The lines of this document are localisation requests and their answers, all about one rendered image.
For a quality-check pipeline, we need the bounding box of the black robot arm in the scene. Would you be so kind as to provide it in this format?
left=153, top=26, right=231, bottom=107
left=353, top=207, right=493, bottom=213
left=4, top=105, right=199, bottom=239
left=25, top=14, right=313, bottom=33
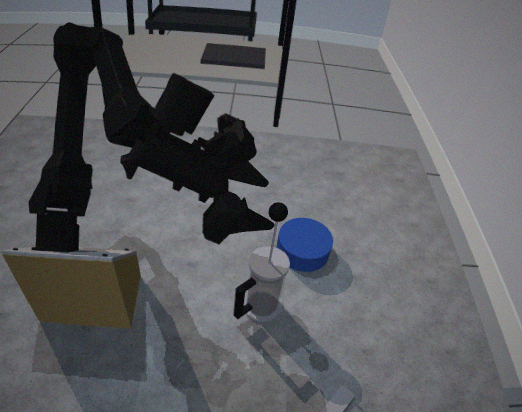
left=28, top=22, right=257, bottom=253

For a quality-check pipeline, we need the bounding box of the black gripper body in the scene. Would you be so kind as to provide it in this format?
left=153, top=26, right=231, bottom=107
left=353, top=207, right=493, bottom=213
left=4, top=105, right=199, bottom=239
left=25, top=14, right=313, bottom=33
left=168, top=139, right=243, bottom=245

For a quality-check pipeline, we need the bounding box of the clear glass coffee press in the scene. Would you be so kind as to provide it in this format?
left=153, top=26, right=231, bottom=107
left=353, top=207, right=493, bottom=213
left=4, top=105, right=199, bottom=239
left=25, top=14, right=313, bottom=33
left=234, top=202, right=290, bottom=322

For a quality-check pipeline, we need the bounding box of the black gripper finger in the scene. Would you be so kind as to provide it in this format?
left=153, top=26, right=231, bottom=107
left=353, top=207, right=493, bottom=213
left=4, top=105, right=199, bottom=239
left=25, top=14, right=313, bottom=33
left=228, top=160, right=269, bottom=187
left=229, top=197, right=275, bottom=234

